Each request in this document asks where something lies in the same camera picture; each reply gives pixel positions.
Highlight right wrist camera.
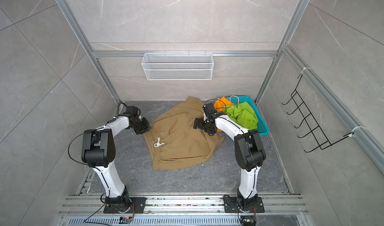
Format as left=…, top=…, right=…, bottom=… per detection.
left=203, top=103, right=217, bottom=117

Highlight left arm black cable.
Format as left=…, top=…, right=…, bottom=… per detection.
left=67, top=132, right=91, bottom=166

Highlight yellow black connector right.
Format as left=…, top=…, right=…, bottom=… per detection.
left=239, top=216, right=257, bottom=226

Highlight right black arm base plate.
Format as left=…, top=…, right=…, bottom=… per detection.
left=223, top=195, right=265, bottom=214

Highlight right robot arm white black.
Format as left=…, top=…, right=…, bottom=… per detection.
left=193, top=112, right=266, bottom=213

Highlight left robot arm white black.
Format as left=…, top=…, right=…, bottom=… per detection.
left=81, top=114, right=150, bottom=206

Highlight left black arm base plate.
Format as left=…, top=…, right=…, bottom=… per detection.
left=103, top=197, right=147, bottom=214

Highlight lime green shorts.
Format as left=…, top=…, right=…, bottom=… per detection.
left=225, top=102, right=259, bottom=130

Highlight khaki tan shorts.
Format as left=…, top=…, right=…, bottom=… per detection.
left=144, top=97, right=225, bottom=171

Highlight orange shorts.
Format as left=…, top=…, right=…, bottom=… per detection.
left=214, top=97, right=235, bottom=121

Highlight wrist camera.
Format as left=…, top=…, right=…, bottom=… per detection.
left=203, top=103, right=217, bottom=117
left=125, top=106, right=141, bottom=117

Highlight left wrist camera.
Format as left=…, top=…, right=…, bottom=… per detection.
left=125, top=106, right=141, bottom=117

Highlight black wire hook rack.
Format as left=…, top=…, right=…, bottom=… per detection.
left=281, top=75, right=355, bottom=154

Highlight small green circuit board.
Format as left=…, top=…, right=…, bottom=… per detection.
left=119, top=216, right=134, bottom=224

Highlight aluminium frame rail front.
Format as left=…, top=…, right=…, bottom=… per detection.
left=59, top=194, right=308, bottom=216

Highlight white wire mesh basket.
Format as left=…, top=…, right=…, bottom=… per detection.
left=142, top=53, right=214, bottom=81

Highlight teal plastic basket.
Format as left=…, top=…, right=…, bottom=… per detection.
left=227, top=96, right=270, bottom=136

